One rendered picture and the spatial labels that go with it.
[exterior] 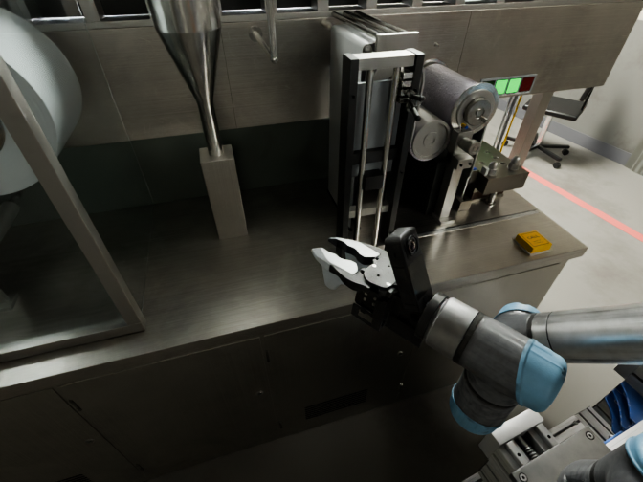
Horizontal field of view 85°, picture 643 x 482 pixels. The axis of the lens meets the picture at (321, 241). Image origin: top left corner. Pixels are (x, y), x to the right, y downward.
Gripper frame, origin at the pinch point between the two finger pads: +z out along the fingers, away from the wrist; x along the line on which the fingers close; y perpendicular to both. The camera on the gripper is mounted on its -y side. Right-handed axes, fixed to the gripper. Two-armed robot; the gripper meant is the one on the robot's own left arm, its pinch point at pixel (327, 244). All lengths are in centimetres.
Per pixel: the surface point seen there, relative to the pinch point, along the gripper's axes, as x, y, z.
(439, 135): 62, -3, 9
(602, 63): 156, -21, -13
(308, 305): 12.5, 32.3, 12.5
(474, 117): 67, -9, 3
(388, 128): 34.7, -9.6, 11.7
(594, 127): 403, 48, -15
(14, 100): -26.0, -17.5, 37.3
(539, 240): 74, 21, -25
